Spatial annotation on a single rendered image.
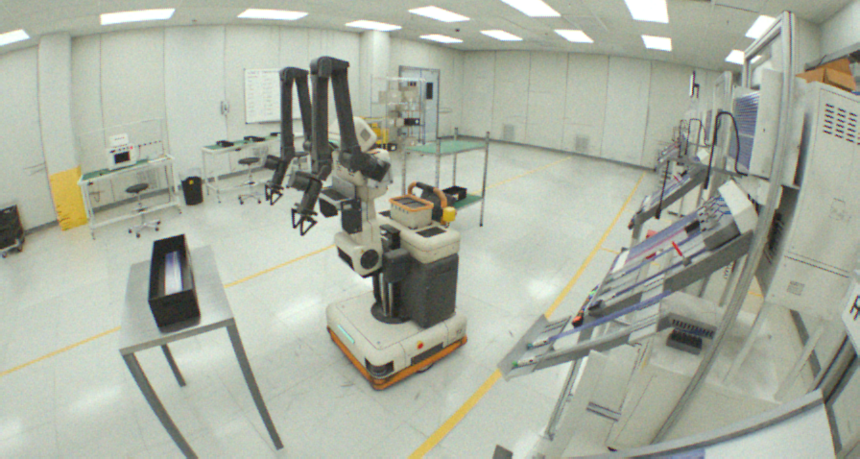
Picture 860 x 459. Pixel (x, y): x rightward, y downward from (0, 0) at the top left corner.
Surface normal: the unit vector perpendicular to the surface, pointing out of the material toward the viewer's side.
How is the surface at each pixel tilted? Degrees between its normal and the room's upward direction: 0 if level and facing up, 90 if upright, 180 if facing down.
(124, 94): 90
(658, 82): 90
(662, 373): 90
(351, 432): 0
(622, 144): 90
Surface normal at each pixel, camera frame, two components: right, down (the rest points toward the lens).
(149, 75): 0.77, 0.24
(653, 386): -0.63, 0.25
